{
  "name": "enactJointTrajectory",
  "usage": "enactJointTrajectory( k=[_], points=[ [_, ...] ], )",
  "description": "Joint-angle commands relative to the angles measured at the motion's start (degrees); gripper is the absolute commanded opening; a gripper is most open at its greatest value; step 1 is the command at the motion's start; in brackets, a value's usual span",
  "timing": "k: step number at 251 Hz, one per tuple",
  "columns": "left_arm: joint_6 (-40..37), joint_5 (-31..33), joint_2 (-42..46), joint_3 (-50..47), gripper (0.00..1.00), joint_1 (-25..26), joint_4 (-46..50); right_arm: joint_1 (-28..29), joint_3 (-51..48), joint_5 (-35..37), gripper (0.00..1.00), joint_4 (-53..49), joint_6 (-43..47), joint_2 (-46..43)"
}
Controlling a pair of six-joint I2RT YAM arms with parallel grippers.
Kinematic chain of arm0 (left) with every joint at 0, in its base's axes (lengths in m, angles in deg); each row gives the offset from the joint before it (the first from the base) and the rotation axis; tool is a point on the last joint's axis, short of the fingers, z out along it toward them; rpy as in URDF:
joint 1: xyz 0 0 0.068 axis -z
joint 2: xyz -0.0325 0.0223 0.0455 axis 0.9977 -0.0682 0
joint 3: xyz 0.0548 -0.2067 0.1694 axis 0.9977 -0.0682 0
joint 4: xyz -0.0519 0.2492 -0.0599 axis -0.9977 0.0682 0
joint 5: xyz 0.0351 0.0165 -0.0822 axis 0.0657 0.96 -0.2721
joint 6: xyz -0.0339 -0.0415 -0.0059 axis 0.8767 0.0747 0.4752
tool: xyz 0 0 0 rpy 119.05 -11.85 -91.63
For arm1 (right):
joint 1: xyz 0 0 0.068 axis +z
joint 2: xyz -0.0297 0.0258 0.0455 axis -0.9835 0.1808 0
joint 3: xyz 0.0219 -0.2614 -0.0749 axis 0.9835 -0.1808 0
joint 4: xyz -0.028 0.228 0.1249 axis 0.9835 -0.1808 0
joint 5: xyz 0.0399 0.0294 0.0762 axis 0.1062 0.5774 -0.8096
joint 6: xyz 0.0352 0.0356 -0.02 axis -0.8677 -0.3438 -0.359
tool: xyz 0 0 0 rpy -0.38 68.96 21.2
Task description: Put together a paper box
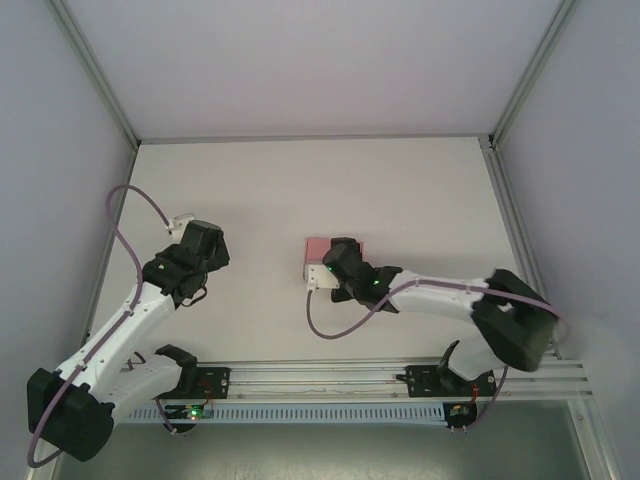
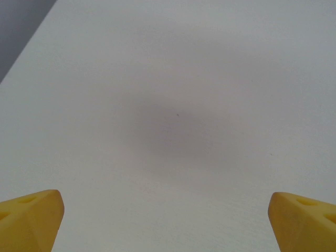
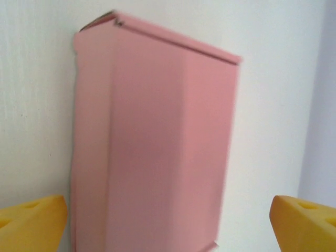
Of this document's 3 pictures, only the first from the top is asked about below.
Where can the left circuit board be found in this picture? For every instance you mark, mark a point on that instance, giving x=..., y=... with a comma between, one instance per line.
x=192, y=413

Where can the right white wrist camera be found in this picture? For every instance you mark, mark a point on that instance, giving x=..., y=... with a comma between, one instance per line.
x=317, y=276

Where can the right circuit board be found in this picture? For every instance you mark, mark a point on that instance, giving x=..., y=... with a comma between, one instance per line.
x=459, y=411

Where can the circuit board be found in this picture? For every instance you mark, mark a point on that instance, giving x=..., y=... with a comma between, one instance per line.
x=192, y=413
x=459, y=411

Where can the pink paper box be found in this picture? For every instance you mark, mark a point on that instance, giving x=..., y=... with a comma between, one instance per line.
x=316, y=250

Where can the aluminium side rail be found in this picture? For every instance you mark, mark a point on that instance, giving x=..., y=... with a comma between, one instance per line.
x=510, y=220
x=107, y=250

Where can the left aluminium frame post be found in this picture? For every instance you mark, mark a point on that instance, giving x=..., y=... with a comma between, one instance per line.
x=95, y=70

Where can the right aluminium frame post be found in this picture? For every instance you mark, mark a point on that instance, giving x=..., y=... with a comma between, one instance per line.
x=532, y=70

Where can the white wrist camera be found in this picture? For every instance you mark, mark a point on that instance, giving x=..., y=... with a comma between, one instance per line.
x=179, y=222
x=317, y=276

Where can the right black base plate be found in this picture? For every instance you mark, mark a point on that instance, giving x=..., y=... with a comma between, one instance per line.
x=422, y=382

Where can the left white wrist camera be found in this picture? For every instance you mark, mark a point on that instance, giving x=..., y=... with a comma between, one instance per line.
x=179, y=222

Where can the aluminium frame post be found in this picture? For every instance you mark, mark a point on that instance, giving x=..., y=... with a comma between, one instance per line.
x=95, y=70
x=532, y=70

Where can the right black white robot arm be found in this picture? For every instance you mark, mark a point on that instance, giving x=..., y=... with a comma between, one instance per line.
x=440, y=297

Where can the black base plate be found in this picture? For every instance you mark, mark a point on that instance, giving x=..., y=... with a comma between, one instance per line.
x=220, y=382
x=422, y=382

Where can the left aluminium side rail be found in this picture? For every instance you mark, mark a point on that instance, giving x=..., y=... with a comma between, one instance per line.
x=107, y=250

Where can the aluminium mounting rail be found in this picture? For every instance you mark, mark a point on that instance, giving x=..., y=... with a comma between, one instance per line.
x=320, y=382

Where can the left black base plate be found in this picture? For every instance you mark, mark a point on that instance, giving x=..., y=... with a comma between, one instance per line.
x=220, y=382

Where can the right aluminium side rail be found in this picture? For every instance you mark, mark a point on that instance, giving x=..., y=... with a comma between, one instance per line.
x=510, y=220

